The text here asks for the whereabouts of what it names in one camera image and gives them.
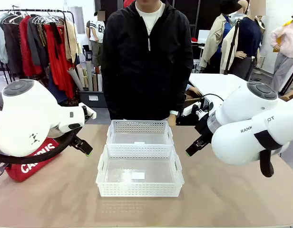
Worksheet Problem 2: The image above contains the mannequin in pink top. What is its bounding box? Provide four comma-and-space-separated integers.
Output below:
269, 9, 293, 94

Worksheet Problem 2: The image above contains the mannequin in navy top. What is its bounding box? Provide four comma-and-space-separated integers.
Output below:
221, 0, 266, 82

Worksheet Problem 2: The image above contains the white perforated plastic basket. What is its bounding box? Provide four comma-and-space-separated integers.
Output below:
96, 143, 185, 198
106, 119, 175, 145

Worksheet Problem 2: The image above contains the dark blue garment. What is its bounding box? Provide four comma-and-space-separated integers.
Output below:
47, 68, 68, 104

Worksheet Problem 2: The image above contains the black metal clothes rack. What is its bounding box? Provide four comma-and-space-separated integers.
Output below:
0, 8, 77, 114

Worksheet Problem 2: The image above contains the long red hanging dress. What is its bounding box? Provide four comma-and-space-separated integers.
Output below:
43, 23, 75, 99

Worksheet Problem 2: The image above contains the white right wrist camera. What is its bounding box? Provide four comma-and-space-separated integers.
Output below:
183, 102, 202, 117

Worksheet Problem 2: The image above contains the beige hanging garment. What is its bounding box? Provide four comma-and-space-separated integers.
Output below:
62, 19, 80, 64

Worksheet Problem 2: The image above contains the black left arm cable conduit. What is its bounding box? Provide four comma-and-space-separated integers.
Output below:
0, 127, 83, 165

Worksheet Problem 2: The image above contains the red Campus zipper pouch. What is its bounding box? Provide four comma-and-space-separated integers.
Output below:
0, 137, 60, 183

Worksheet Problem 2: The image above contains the brown cardboard box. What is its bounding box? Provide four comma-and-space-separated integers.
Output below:
184, 91, 204, 110

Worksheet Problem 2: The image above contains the mannequin in beige trench coat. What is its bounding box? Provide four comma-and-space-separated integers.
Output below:
199, 0, 233, 74

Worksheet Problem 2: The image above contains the beige paper roll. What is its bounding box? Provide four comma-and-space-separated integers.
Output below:
76, 63, 87, 90

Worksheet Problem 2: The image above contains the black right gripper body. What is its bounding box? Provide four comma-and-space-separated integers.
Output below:
195, 114, 213, 143

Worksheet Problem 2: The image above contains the tall grey paper roll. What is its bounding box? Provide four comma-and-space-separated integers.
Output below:
85, 60, 94, 92

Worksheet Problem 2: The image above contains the person's right forearm black sleeve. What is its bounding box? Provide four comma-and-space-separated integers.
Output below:
101, 71, 119, 121

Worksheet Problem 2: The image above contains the thin black camera cable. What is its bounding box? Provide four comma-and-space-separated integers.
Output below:
200, 93, 225, 105

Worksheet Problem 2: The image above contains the red hanging jacket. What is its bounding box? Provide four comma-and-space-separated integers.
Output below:
19, 15, 44, 77

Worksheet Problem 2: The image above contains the person in black jacket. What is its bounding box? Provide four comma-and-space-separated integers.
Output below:
101, 0, 194, 126

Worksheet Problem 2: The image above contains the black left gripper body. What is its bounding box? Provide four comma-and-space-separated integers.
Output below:
70, 134, 90, 151

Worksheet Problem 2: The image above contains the person in white jersey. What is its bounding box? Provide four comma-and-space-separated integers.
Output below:
85, 10, 106, 67

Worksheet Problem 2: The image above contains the white table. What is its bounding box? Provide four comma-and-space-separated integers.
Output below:
188, 73, 249, 102

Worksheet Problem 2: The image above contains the dark brown hanging coat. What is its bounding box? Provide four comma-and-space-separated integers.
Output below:
0, 16, 24, 75

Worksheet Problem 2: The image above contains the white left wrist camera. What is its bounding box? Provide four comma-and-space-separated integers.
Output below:
80, 103, 98, 121

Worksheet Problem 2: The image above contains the grey hanging jacket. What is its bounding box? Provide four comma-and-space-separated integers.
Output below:
27, 16, 50, 67

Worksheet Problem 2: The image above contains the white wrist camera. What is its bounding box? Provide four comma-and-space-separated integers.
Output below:
183, 102, 202, 117
80, 103, 98, 121

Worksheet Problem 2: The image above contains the dark grey storage bin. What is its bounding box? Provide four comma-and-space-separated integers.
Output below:
78, 90, 108, 109

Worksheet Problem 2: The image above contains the person's left forearm black sleeve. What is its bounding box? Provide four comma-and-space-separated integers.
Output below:
169, 71, 194, 115

